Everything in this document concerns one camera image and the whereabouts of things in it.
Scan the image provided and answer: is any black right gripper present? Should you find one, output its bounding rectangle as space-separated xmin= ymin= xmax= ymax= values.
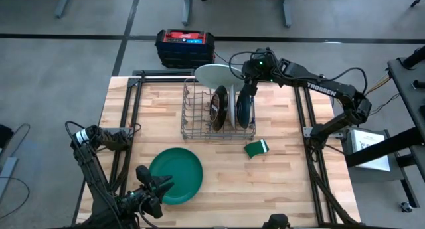
xmin=241 ymin=48 xmax=282 ymax=86

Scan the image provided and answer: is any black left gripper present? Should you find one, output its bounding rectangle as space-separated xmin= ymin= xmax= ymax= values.
xmin=120 ymin=175 xmax=175 ymax=220

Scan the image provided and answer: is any green plate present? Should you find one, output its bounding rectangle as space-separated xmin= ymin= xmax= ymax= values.
xmin=147 ymin=147 xmax=204 ymax=206

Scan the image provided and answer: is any pale blue plate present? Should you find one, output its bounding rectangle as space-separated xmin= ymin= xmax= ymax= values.
xmin=193 ymin=63 xmax=246 ymax=92

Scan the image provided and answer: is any dark teal plate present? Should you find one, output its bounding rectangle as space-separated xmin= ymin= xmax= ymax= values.
xmin=235 ymin=88 xmax=254 ymax=130

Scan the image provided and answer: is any white plate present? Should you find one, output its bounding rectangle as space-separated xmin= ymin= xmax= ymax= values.
xmin=228 ymin=84 xmax=238 ymax=130

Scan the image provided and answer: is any grey desk leg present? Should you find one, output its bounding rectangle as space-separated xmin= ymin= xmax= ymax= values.
xmin=181 ymin=0 xmax=195 ymax=27
xmin=53 ymin=0 xmax=73 ymax=19
xmin=282 ymin=0 xmax=294 ymax=29

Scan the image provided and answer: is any red black power station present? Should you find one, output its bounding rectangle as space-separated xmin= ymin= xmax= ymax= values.
xmin=154 ymin=28 xmax=216 ymax=71

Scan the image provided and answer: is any yellow green sponge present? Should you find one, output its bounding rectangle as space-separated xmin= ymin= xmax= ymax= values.
xmin=243 ymin=138 xmax=270 ymax=160

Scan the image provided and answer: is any black flat bar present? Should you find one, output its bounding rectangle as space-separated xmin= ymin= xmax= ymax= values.
xmin=132 ymin=69 xmax=195 ymax=77

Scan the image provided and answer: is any black rounded object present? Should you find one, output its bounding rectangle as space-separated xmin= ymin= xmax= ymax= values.
xmin=262 ymin=213 xmax=291 ymax=229

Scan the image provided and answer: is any white printed box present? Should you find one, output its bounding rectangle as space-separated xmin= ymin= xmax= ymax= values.
xmin=346 ymin=129 xmax=392 ymax=173

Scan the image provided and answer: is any black side table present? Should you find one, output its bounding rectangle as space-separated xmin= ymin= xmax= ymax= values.
xmin=345 ymin=44 xmax=425 ymax=184

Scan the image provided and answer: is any grey caster wheel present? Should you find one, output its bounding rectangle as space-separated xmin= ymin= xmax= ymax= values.
xmin=398 ymin=200 xmax=415 ymax=214

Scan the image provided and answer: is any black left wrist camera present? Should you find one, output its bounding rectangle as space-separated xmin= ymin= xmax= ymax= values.
xmin=135 ymin=165 xmax=153 ymax=187

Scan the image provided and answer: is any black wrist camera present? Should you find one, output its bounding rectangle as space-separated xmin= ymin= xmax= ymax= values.
xmin=240 ymin=82 xmax=259 ymax=98
xmin=135 ymin=165 xmax=153 ymax=187

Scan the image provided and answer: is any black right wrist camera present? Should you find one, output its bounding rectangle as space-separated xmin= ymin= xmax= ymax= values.
xmin=240 ymin=82 xmax=259 ymax=98

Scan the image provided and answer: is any grey wire dish rack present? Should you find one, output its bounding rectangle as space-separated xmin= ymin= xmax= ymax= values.
xmin=179 ymin=77 xmax=257 ymax=141

